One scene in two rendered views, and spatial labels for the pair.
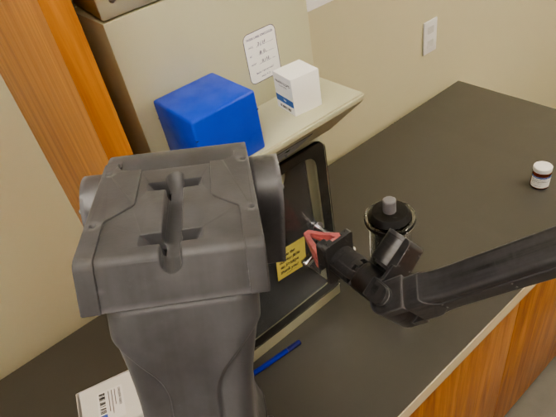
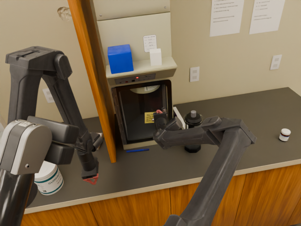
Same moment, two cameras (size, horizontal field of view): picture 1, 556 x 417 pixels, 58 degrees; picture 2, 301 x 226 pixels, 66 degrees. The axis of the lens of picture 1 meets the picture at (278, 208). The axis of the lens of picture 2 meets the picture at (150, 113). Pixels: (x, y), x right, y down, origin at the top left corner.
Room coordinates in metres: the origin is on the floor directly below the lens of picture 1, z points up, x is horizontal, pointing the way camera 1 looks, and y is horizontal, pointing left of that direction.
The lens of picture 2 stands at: (-0.20, -0.48, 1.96)
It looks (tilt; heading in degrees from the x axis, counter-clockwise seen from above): 36 degrees down; 27
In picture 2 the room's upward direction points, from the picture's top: 6 degrees counter-clockwise
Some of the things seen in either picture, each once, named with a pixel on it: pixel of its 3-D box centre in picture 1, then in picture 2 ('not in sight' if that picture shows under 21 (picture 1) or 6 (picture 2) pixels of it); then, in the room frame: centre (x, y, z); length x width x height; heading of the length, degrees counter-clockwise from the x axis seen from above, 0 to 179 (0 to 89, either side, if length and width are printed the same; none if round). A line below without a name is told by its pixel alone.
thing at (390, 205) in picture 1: (389, 211); (193, 116); (0.79, -0.23, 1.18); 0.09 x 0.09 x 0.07
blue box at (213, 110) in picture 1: (210, 124); (120, 58); (0.62, 0.07, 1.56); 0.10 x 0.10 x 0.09; 33
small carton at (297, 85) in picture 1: (297, 88); (155, 57); (0.71, -0.07, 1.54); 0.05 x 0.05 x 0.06; 25
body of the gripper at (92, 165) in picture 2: not in sight; (88, 163); (0.29, 0.10, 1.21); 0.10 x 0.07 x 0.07; 32
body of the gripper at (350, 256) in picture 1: (347, 264); (161, 124); (0.63, -0.10, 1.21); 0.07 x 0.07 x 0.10; 31
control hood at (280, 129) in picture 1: (269, 153); (141, 75); (0.67, 0.00, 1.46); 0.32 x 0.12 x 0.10; 123
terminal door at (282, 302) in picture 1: (276, 257); (145, 114); (0.71, 0.02, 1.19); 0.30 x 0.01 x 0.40; 122
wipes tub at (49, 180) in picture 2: not in sight; (47, 176); (0.26, 0.41, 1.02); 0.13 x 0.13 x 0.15
